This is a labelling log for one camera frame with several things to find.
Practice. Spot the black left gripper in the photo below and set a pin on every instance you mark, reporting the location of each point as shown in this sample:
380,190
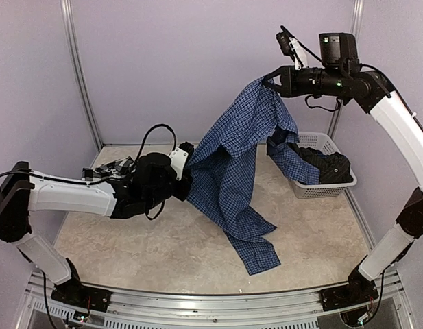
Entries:
182,194

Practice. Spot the white plastic laundry basket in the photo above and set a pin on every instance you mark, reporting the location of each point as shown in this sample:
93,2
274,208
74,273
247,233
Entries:
323,143

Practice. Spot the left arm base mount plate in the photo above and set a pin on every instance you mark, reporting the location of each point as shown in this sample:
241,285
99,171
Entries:
82,296

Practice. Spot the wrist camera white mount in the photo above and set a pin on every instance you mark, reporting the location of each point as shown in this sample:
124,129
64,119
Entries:
291,47
179,157

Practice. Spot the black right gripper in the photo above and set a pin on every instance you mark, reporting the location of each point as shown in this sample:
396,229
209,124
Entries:
290,86

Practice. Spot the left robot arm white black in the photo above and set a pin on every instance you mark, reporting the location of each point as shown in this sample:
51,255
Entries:
155,178

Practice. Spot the front aluminium rail frame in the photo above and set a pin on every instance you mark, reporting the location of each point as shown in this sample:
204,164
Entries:
128,308

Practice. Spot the dark striped shirt in basket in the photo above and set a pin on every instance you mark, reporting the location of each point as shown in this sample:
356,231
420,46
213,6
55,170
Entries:
333,168

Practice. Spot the folded black white plaid shirt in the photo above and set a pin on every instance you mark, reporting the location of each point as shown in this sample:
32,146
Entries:
115,169

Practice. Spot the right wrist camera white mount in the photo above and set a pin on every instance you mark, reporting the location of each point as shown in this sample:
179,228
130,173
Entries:
291,47

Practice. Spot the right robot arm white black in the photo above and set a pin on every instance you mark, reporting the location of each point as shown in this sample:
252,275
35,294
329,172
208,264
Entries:
342,75

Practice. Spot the left aluminium frame post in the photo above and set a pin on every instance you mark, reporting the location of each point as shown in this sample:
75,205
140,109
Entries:
76,63

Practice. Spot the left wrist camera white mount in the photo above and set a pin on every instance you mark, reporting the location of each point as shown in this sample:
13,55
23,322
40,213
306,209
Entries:
179,157

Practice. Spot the blue checked long sleeve shirt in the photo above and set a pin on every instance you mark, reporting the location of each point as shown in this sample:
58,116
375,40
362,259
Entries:
223,167

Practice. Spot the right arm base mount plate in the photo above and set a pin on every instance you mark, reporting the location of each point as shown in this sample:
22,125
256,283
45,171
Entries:
346,295

